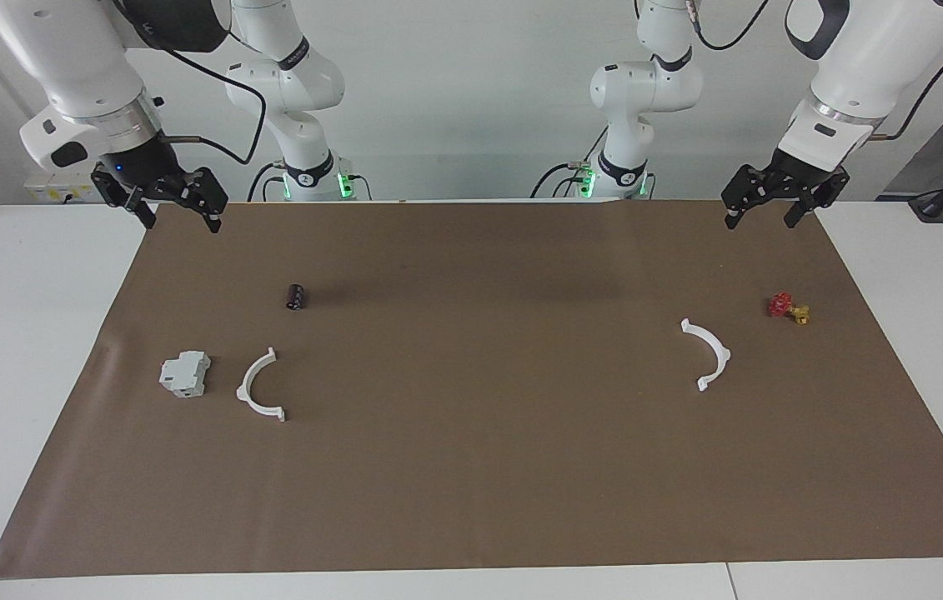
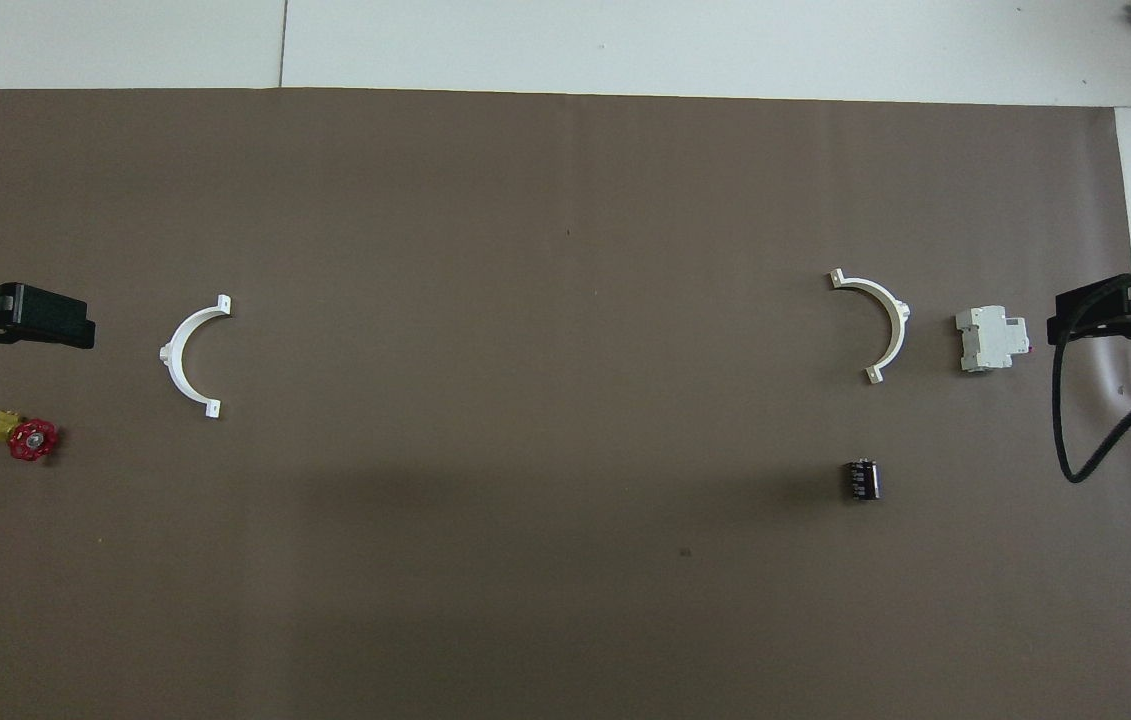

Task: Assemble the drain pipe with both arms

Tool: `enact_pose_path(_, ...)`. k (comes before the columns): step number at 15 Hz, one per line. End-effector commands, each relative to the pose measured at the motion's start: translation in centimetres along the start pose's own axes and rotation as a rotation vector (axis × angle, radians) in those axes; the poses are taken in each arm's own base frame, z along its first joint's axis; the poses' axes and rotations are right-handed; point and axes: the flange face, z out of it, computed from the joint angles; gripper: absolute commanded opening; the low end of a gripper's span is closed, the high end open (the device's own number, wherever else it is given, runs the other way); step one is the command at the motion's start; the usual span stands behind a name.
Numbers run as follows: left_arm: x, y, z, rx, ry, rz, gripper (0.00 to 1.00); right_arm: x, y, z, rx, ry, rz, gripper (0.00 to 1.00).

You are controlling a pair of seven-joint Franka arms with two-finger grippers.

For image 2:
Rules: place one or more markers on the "white circuit breaker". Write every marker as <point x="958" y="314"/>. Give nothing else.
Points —
<point x="987" y="340"/>

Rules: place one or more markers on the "brass valve with red handwheel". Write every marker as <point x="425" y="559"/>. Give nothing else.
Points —
<point x="32" y="440"/>

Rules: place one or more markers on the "black cylindrical capacitor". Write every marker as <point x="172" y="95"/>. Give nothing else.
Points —
<point x="862" y="480"/>

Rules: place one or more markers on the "brown paper table mat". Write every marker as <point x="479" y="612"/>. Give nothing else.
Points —
<point x="545" y="560"/>

